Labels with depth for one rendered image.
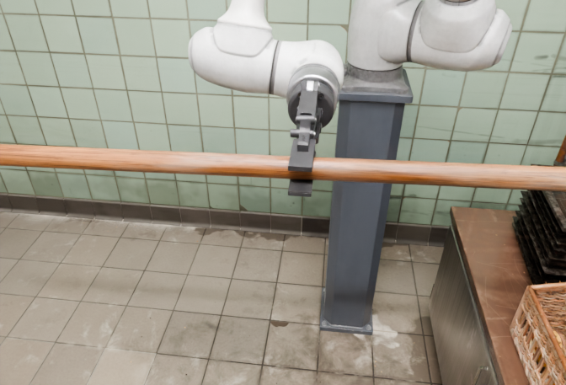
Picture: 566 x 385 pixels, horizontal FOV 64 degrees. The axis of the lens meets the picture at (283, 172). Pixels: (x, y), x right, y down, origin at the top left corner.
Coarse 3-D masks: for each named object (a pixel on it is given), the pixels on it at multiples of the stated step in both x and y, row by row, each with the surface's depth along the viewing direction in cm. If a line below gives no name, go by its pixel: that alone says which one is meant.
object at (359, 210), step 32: (352, 96) 123; (384, 96) 122; (352, 128) 130; (384, 128) 128; (352, 192) 142; (384, 192) 141; (352, 224) 149; (384, 224) 151; (352, 256) 157; (352, 288) 165; (320, 320) 180; (352, 320) 175
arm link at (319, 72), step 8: (312, 64) 78; (296, 72) 78; (304, 72) 76; (312, 72) 75; (320, 72) 76; (328, 72) 77; (296, 80) 75; (312, 80) 75; (320, 80) 75; (328, 80) 75; (336, 80) 78; (288, 88) 76; (336, 88) 76; (288, 96) 77; (336, 96) 76; (336, 104) 77
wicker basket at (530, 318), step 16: (528, 288) 101; (544, 288) 100; (560, 288) 100; (528, 304) 101; (544, 304) 103; (560, 304) 103; (528, 320) 100; (544, 320) 94; (560, 320) 106; (512, 336) 107; (528, 336) 100; (544, 336) 93; (560, 336) 107; (528, 352) 100; (544, 352) 93; (560, 352) 87; (528, 368) 99; (544, 368) 100; (560, 368) 87; (544, 384) 93; (560, 384) 86
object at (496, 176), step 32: (0, 160) 62; (32, 160) 62; (64, 160) 61; (96, 160) 61; (128, 160) 60; (160, 160) 60; (192, 160) 59; (224, 160) 59; (256, 160) 59; (288, 160) 58; (320, 160) 58; (352, 160) 58; (384, 160) 58
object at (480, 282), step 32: (480, 224) 142; (448, 256) 151; (480, 256) 130; (512, 256) 130; (448, 288) 149; (480, 288) 121; (512, 288) 121; (448, 320) 146; (480, 320) 118; (512, 320) 112; (448, 352) 144; (480, 352) 116; (512, 352) 105; (448, 384) 142; (480, 384) 114; (512, 384) 98
